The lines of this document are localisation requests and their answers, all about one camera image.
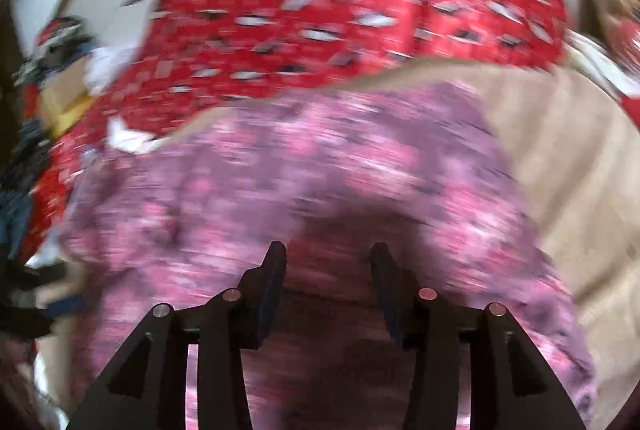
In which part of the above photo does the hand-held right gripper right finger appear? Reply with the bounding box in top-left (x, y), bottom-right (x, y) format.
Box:
top-left (369, 242), bottom-right (587, 430)

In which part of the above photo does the pile of mixed clothes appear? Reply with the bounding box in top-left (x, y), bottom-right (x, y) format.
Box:
top-left (0, 14), bottom-right (128, 342)

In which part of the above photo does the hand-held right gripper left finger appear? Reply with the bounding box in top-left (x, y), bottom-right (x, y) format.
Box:
top-left (67, 241), bottom-right (288, 430)

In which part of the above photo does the plush toy in plastic bag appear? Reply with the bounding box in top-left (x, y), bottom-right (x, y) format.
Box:
top-left (575, 0), bottom-right (640, 111)

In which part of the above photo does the purple floral garment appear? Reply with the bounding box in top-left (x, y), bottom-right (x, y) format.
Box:
top-left (60, 80), bottom-right (597, 430)

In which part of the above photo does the beige blanket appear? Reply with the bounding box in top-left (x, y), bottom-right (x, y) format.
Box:
top-left (165, 59), bottom-right (640, 427)

